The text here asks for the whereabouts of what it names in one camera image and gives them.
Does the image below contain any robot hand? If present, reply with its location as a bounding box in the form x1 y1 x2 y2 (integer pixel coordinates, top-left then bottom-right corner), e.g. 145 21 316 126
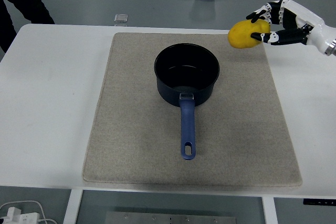
246 0 336 54

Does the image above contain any yellow potato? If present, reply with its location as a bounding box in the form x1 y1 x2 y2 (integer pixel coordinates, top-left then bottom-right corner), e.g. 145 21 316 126
227 19 271 49

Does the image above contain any small clear square container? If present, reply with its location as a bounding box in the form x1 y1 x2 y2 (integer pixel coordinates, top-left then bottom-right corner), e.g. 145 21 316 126
114 13 129 24

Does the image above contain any black table control panel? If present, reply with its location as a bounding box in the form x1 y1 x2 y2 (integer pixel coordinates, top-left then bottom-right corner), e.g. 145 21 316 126
303 198 336 206

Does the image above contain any white table leg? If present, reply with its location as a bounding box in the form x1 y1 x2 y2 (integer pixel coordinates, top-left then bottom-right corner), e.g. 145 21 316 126
62 189 84 224
261 196 278 224

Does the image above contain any beige fabric mat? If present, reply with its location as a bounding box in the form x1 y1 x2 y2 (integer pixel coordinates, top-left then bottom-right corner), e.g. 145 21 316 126
81 31 303 188

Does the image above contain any grey metal plate with screws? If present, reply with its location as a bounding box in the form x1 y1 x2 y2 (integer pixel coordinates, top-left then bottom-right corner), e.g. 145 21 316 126
104 210 237 224

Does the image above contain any white power strip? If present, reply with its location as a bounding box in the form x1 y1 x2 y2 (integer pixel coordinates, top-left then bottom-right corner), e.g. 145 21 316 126
0 212 40 224

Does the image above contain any white power adapter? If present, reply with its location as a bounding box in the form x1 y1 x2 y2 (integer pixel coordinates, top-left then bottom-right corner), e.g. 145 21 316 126
5 207 22 222

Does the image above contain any blue pot with handle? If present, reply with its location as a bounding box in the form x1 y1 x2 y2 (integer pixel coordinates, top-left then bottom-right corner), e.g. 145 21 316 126
154 42 221 161

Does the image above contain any white cable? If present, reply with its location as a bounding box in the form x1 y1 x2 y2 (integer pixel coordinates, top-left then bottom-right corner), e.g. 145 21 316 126
0 200 57 224

